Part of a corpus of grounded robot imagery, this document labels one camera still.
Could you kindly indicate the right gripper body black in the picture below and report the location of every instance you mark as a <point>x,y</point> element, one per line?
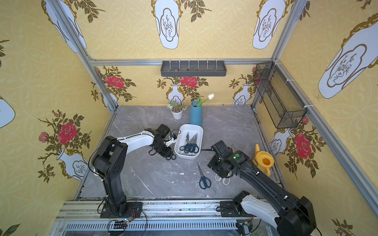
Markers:
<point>220,169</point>

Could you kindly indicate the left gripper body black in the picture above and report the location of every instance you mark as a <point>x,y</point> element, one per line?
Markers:
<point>165,151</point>

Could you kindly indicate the white kitchen scissors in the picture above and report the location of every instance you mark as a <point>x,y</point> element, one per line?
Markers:
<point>225,181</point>

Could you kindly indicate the blue scissors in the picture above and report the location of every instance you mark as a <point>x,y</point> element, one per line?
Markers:
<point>186,148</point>
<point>192,146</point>

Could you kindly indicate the blue scissors floor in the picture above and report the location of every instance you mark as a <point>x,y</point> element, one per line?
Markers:
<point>204,182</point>

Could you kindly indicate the white plastic storage box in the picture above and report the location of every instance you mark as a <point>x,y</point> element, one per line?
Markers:
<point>192,130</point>

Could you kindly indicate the beige kitchen scissors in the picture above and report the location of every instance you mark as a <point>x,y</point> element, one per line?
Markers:
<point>187,139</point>

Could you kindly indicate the small black scissors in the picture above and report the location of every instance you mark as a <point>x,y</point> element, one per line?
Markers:
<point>171,157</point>

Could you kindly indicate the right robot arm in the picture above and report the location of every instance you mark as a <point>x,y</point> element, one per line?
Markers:
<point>289,215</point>

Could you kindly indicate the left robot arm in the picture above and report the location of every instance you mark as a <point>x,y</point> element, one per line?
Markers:
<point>109,159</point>

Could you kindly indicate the small white potted plant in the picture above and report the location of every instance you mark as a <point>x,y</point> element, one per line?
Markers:
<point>176,109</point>

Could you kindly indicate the blue cylindrical vase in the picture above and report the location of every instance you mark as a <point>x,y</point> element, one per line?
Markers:
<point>196,113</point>

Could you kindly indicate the yellow watering can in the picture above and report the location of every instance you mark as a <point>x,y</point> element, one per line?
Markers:
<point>263,160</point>

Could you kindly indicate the white tulip flower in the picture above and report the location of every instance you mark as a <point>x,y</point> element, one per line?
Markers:
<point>201,101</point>

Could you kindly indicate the small circuit board right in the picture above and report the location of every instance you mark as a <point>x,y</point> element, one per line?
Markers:
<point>243,229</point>

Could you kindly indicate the small circuit board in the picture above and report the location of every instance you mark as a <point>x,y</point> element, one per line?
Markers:
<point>122,224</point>
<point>243,229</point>

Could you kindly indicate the small circuit board left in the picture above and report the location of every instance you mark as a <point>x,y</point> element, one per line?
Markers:
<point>122,224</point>

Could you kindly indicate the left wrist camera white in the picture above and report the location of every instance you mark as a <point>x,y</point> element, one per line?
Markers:
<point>173,139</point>

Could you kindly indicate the pink handled scissors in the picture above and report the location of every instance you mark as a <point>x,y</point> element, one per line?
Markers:
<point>233,148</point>

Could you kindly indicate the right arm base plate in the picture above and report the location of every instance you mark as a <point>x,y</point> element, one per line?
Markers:
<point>230,209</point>

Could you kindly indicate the aluminium rail base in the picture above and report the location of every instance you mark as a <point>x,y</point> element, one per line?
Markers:
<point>156,215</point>

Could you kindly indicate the grey wall shelf rack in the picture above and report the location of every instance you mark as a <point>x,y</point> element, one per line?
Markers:
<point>193,68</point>

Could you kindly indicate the black wire mesh basket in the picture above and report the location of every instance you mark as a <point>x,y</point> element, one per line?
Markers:
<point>282,102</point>

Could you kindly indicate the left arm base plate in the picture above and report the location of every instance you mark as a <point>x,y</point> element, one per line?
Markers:
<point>132,209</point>

